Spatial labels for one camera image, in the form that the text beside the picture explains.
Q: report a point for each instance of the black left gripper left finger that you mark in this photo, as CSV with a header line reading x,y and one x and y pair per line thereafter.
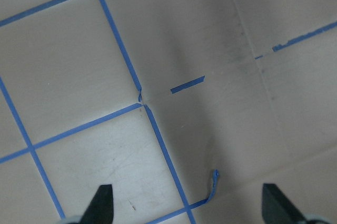
x,y
101,207

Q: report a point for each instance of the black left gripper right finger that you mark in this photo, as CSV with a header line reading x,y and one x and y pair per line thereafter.
x,y
277,208

